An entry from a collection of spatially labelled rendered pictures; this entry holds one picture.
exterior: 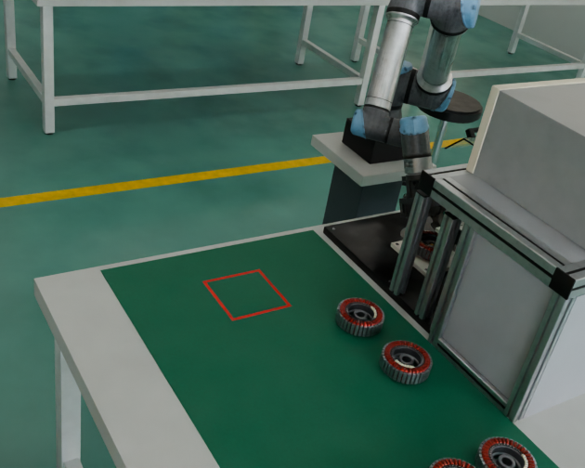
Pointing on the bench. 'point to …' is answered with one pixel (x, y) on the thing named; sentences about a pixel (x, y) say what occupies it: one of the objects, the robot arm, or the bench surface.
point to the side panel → (497, 323)
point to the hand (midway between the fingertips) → (431, 247)
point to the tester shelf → (514, 231)
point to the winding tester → (548, 153)
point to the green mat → (298, 363)
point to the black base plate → (382, 256)
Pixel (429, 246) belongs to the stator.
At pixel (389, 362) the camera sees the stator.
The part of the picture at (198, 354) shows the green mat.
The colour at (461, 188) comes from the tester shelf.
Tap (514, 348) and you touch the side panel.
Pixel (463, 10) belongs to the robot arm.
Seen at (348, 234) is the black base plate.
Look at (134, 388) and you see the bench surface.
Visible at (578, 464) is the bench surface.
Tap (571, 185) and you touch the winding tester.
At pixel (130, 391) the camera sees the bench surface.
